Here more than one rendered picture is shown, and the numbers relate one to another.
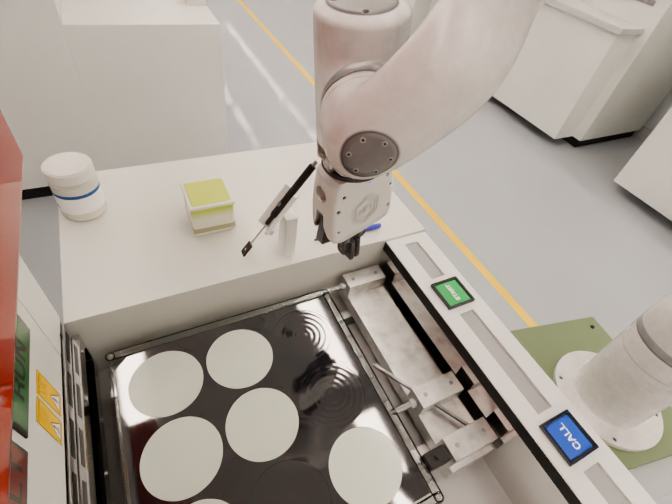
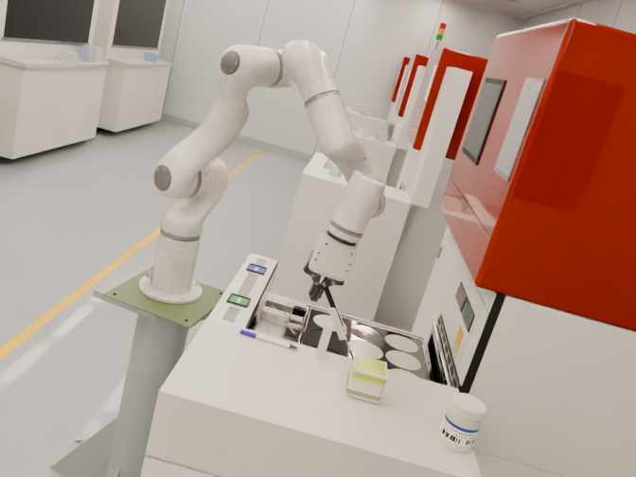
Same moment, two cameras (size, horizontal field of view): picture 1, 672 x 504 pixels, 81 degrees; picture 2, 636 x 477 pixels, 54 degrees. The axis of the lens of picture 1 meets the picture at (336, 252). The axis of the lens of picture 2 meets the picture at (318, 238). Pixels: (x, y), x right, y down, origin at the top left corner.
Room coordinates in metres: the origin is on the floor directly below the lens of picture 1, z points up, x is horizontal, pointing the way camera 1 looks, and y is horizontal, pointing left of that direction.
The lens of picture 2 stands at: (1.61, 0.78, 1.63)
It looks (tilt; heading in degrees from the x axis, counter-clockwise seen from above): 16 degrees down; 215
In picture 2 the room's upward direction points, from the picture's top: 16 degrees clockwise
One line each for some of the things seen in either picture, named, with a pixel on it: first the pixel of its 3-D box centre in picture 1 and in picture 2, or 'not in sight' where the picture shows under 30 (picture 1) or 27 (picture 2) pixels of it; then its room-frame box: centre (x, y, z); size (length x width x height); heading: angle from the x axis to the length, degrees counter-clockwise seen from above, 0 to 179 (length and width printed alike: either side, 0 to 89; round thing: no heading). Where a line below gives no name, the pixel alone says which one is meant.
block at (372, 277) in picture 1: (363, 280); not in sight; (0.50, -0.06, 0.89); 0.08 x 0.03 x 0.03; 124
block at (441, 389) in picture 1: (435, 392); (274, 315); (0.30, -0.20, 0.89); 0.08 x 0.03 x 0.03; 124
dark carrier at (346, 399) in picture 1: (262, 423); (364, 350); (0.20, 0.05, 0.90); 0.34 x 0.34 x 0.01; 34
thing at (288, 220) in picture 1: (278, 223); (334, 332); (0.47, 0.10, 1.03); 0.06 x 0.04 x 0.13; 124
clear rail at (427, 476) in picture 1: (372, 377); (301, 332); (0.30, -0.10, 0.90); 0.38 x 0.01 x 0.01; 34
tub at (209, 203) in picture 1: (208, 206); (366, 379); (0.51, 0.24, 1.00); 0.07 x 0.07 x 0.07; 35
